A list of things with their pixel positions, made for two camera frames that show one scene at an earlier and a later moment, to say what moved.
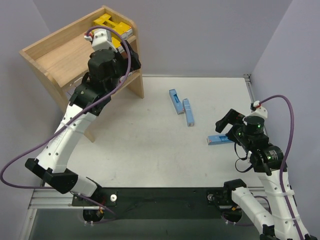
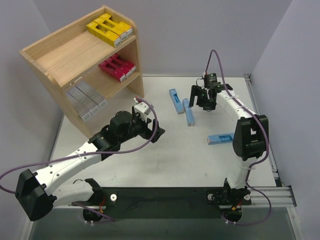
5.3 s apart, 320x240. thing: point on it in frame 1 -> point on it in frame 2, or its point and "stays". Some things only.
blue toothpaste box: x=218 y=139 stays
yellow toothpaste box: x=125 y=31 -> x=112 y=27
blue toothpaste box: x=188 y=112 stays
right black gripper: x=233 y=131 -> x=202 y=96
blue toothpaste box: x=175 y=98 stays
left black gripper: x=131 y=60 -> x=153 y=131
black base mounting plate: x=158 y=203 stays
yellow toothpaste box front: x=104 y=20 -> x=118 y=23
